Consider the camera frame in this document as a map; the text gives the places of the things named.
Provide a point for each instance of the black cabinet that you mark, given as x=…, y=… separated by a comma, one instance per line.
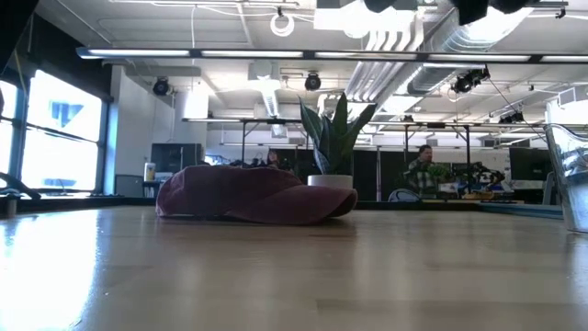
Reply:
x=172, y=156

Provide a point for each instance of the black ceiling spotlight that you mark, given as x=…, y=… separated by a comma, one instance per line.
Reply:
x=312, y=81
x=468, y=80
x=161, y=86
x=511, y=117

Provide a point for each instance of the black aluminium table frame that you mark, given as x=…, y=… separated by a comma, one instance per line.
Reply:
x=138, y=202

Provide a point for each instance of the silver ventilation duct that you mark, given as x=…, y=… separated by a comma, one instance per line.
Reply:
x=441, y=73

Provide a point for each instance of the black monitor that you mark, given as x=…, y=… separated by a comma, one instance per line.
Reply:
x=528, y=163

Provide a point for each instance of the large bright window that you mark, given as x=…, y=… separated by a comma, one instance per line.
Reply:
x=59, y=156

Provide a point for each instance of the black workbench frame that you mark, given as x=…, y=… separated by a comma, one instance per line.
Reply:
x=243, y=147
x=467, y=135

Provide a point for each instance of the clear plastic bin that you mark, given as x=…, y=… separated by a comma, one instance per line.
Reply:
x=569, y=184

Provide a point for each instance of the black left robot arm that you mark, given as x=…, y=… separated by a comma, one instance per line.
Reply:
x=11, y=23

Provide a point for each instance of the blue chair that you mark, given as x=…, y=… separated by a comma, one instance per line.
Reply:
x=403, y=195

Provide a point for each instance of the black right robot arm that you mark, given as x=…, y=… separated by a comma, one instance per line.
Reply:
x=468, y=11

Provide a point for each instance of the small green background plant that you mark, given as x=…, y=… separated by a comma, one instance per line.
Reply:
x=440, y=171

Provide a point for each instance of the white plant pot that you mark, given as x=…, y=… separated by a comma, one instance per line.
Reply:
x=331, y=181

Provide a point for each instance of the overhead LED light bar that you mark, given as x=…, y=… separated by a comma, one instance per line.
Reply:
x=138, y=53

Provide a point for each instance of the grey box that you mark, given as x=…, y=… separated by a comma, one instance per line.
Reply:
x=128, y=186

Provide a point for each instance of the person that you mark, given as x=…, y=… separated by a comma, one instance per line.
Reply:
x=425, y=174
x=273, y=158

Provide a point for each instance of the yellow white container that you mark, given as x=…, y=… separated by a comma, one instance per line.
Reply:
x=150, y=172

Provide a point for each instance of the green snake plant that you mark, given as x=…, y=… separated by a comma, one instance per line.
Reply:
x=337, y=133

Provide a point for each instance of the maroon baseball cap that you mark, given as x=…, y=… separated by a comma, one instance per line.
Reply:
x=252, y=197

